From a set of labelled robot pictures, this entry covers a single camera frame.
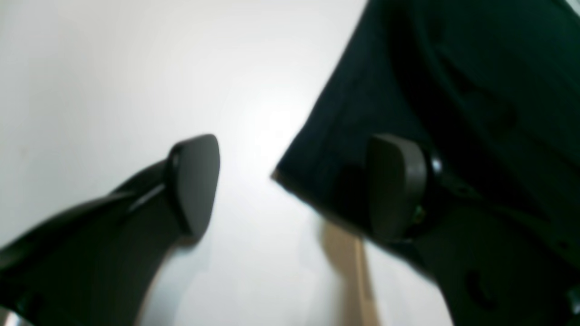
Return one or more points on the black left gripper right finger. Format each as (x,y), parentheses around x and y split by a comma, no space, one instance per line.
(495,265)

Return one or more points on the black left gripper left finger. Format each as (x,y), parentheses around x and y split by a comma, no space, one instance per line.
(93,264)

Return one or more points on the black T-shirt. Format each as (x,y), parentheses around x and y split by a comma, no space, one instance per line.
(491,86)

